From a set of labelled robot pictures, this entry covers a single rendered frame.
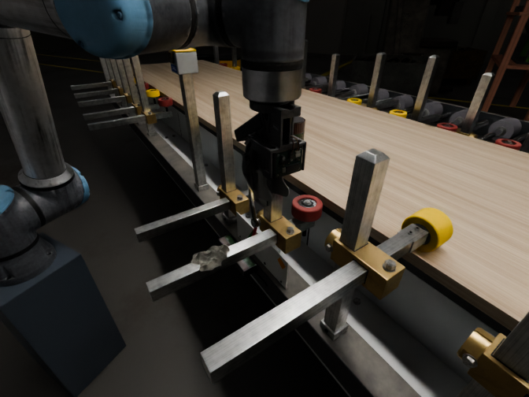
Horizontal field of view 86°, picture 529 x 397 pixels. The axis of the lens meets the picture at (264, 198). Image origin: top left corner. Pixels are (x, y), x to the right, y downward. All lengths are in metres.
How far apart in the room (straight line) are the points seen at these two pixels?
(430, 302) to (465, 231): 0.18
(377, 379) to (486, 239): 0.38
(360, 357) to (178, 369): 0.96
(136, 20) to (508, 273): 0.73
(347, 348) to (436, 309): 0.23
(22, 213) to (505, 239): 1.29
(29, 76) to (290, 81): 0.72
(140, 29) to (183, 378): 1.34
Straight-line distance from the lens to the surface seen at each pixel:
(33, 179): 1.14
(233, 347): 0.41
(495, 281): 0.69
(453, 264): 0.69
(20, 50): 0.96
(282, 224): 0.72
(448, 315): 0.79
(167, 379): 1.50
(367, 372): 0.71
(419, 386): 0.83
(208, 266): 0.62
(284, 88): 0.42
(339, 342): 0.73
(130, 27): 0.36
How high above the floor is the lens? 1.32
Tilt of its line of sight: 33 degrees down
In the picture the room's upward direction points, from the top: straight up
